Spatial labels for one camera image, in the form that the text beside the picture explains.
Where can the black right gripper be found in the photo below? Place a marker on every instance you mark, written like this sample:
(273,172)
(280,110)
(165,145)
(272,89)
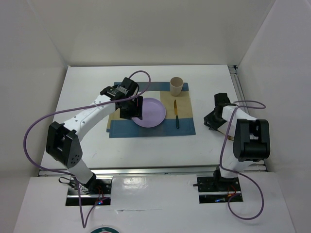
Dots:
(215,125)

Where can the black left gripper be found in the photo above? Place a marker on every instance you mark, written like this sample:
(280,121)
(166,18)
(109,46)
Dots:
(133,113)

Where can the purple plastic plate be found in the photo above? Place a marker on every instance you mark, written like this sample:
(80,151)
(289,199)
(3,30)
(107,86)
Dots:
(153,113)

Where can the blue beige checked placemat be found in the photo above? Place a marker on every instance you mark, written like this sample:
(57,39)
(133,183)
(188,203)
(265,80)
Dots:
(122,128)

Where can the yellow knife green handle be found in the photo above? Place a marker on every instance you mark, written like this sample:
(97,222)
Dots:
(176,114)

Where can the beige cup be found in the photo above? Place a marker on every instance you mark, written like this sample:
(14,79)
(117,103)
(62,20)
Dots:
(176,85)

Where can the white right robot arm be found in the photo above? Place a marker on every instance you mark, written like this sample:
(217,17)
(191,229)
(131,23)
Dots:
(251,140)

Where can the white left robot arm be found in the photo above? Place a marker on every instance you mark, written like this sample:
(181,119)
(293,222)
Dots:
(63,140)

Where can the green round sticker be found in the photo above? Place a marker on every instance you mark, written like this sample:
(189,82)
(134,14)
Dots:
(105,230)

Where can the aluminium front rail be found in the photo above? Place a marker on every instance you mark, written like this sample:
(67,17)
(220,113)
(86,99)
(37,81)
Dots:
(256,167)

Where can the aluminium rail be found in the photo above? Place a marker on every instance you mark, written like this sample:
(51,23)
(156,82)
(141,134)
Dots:
(256,167)
(241,96)

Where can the aluminium right side rail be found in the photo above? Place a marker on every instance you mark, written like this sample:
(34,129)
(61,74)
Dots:
(241,96)

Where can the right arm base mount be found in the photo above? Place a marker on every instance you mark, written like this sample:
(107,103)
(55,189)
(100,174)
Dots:
(213,189)

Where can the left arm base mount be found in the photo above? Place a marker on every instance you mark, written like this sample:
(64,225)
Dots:
(101,193)

